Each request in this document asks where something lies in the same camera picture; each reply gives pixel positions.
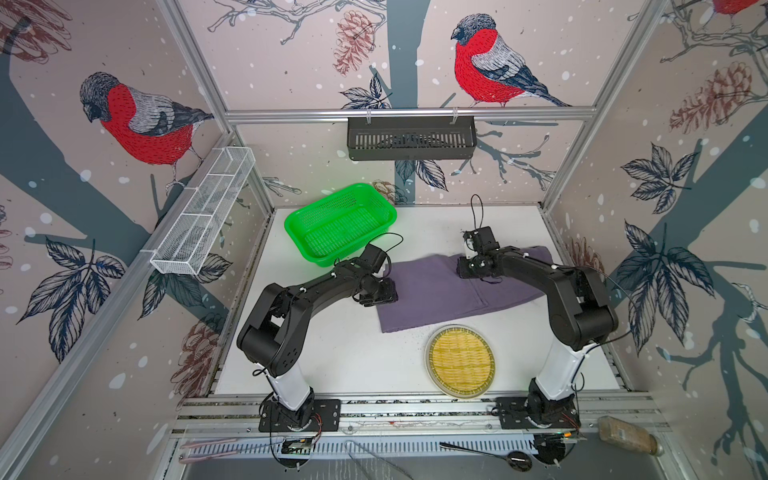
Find brown bottle lying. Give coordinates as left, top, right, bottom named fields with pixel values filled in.
left=597, top=416, right=664, bottom=456

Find round yellow woven tray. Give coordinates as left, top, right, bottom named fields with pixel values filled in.
left=425, top=325, right=496, bottom=399

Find white wire mesh shelf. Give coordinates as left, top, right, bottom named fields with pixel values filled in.
left=150, top=146, right=255, bottom=275

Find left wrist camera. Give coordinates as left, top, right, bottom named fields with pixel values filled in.
left=356, top=244, right=388, bottom=274

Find black hanging wall basket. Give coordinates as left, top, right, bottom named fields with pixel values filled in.
left=347, top=116, right=477, bottom=161

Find green plastic basket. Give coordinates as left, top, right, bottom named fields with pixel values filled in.
left=284, top=183, right=397, bottom=267

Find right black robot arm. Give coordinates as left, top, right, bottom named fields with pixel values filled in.
left=457, top=247, right=618, bottom=425

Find black spoon tool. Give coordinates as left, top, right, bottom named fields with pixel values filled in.
left=439, top=442, right=533, bottom=473

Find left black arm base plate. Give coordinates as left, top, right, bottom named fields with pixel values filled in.
left=258, top=397, right=341, bottom=433

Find horizontal aluminium frame bar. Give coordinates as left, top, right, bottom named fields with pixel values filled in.
left=224, top=106, right=597, bottom=125

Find purple trousers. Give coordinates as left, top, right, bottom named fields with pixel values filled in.
left=376, top=254, right=544, bottom=333

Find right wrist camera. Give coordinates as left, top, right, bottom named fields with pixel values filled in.
left=463, top=226, right=499, bottom=258

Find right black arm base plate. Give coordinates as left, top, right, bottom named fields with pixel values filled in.
left=492, top=395, right=581, bottom=430

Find aluminium mounting rail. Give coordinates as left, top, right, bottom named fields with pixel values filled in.
left=168, top=390, right=671, bottom=458

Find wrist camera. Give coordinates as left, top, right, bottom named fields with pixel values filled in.
left=356, top=244, right=388, bottom=274
left=463, top=226, right=499, bottom=258

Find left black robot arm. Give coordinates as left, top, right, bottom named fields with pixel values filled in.
left=236, top=261, right=398, bottom=428

